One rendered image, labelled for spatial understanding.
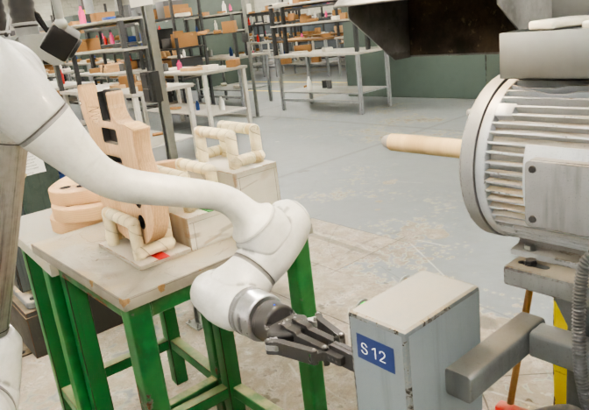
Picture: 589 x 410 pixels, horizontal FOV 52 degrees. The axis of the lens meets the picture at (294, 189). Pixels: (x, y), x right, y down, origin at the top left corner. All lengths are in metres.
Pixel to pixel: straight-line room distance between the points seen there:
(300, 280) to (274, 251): 0.55
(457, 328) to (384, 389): 0.12
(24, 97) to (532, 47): 0.73
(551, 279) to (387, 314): 0.23
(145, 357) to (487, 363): 0.88
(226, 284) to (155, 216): 0.40
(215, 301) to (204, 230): 0.49
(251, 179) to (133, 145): 0.36
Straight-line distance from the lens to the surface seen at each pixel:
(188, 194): 1.11
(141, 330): 1.47
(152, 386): 1.54
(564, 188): 0.81
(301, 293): 1.74
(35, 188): 3.28
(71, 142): 1.03
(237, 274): 1.16
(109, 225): 1.72
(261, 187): 1.69
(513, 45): 0.88
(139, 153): 1.49
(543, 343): 0.91
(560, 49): 0.85
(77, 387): 2.11
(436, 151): 1.05
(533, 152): 0.84
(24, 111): 1.01
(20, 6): 3.08
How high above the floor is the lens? 1.49
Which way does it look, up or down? 16 degrees down
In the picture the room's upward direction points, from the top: 7 degrees counter-clockwise
